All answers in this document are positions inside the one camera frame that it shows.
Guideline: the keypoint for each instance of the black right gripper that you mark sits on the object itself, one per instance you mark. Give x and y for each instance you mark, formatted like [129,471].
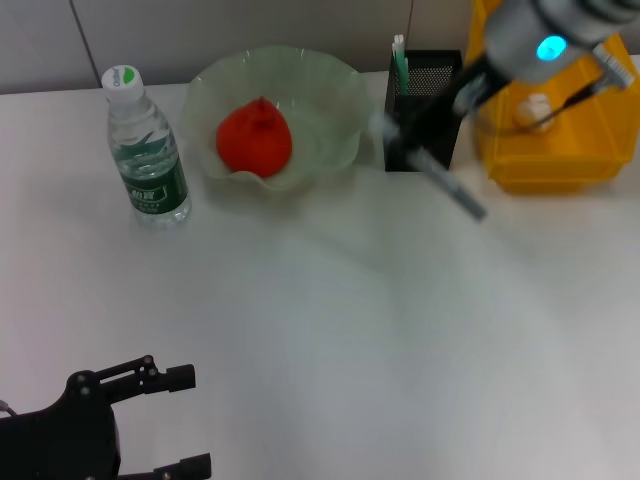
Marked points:
[450,100]

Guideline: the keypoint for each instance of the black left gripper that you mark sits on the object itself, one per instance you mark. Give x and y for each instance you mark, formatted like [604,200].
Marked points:
[65,440]

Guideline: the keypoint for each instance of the green pen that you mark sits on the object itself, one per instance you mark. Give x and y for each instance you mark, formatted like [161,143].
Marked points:
[401,65]

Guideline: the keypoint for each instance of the grey glitter pen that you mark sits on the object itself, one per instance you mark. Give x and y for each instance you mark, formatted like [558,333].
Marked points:
[450,185]

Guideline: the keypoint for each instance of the white paper ball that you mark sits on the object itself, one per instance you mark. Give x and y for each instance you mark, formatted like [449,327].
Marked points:
[530,112]

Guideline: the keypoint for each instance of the red-orange soft orange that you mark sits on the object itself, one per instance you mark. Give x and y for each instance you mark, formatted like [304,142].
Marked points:
[255,140]

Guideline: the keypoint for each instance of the clear green-label water bottle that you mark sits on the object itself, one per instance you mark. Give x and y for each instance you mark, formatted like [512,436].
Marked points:
[150,165]

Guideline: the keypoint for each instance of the black mesh pen holder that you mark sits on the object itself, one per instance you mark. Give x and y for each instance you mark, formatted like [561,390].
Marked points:
[440,75]

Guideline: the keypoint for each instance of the green glass fruit bowl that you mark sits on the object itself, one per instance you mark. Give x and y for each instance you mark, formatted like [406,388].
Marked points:
[310,80]

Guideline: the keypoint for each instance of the yellow plastic bin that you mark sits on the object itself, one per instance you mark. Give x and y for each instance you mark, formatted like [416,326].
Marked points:
[575,160]

